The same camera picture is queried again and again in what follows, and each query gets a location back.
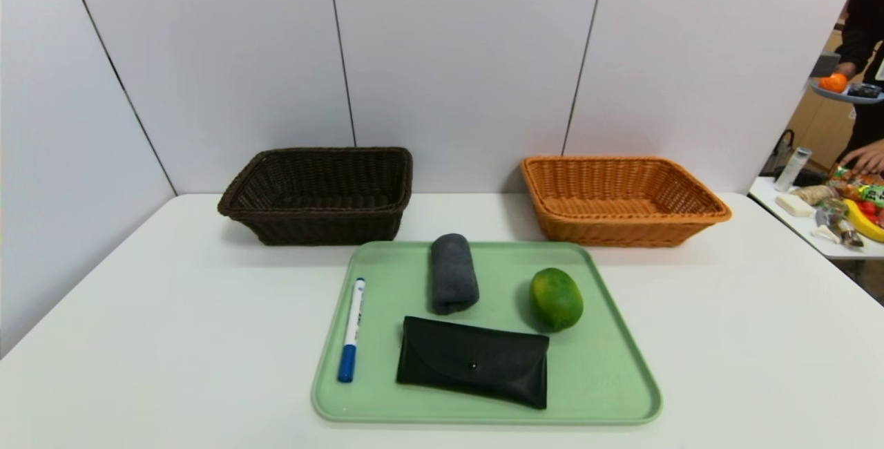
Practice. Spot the white side table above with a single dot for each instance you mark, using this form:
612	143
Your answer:
794	224

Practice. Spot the light green plastic tray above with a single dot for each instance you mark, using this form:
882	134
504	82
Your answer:
608	380

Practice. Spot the silver bottle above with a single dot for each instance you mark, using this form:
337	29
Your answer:
793	169

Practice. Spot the white wedge piece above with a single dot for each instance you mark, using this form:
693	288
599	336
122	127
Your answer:
827	233

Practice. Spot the small black packet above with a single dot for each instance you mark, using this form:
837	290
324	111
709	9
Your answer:
865	90

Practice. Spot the white rectangular block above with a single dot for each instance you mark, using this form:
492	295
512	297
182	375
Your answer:
794	205

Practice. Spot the black bag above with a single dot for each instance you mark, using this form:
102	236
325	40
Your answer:
777	159

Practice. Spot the grey towel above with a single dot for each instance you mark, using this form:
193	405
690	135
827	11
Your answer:
454	276

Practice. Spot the black leather pouch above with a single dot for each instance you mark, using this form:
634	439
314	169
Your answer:
476	366

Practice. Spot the red tomato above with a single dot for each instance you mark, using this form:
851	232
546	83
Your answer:
869	208

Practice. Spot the bare person hand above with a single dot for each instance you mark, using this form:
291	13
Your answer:
845	70
867	159

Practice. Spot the clear wrapped snack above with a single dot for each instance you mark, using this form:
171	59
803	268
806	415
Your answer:
839	224

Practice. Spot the person in black clothes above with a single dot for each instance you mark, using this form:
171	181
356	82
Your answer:
863	14

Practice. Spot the wooden cabinet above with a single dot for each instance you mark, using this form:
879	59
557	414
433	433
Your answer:
815	124

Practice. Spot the orange tangerine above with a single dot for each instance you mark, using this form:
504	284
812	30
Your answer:
833	83

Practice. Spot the green citrus fruit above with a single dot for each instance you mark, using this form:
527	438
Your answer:
556	300

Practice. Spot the light blue plate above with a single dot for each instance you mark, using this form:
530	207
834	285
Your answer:
839	96

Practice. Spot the orange wicker basket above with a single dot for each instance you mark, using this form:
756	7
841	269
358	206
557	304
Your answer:
621	228

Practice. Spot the yellow banana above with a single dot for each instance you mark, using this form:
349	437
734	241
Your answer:
863	222

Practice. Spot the green snack packet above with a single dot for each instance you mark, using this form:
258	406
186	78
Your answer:
860	185

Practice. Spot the dark brown wicker basket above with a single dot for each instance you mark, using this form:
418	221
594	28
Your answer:
324	228

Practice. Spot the tan bread roll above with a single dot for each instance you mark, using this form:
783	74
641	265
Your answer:
815	194

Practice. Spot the white marker with blue cap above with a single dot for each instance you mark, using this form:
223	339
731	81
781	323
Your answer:
352	325

